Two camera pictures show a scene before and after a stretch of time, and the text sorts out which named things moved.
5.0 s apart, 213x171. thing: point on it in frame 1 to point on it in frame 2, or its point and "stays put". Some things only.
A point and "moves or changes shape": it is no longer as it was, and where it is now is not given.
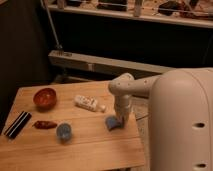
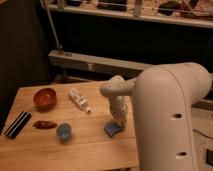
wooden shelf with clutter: x=187 y=12 stays put
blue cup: x=64 y=131 stays put
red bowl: x=45 y=99 stays put
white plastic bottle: x=89 y=103 moves or changes shape
